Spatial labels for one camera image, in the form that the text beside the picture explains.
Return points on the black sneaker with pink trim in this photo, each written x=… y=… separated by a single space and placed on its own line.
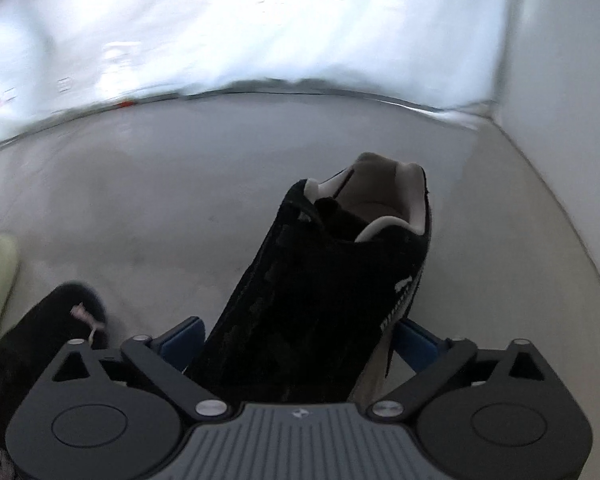
x=310 y=285
x=30 y=330

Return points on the white printed sheet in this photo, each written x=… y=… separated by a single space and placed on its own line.
x=255 y=35

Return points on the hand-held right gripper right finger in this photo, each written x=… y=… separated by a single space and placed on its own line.
x=420 y=342

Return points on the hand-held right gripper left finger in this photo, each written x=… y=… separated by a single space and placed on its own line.
x=180 y=342

